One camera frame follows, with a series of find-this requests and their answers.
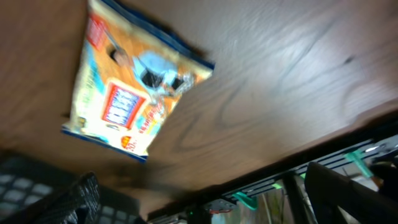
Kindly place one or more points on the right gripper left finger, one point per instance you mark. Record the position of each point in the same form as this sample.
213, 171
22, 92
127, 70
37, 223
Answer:
76, 203

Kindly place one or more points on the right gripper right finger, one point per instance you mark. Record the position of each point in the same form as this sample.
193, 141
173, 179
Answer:
330, 193

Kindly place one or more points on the large beige snack bag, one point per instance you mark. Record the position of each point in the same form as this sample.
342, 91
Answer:
132, 75

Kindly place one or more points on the grey plastic shopping basket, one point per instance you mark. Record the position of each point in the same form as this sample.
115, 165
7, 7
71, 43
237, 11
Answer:
25, 181

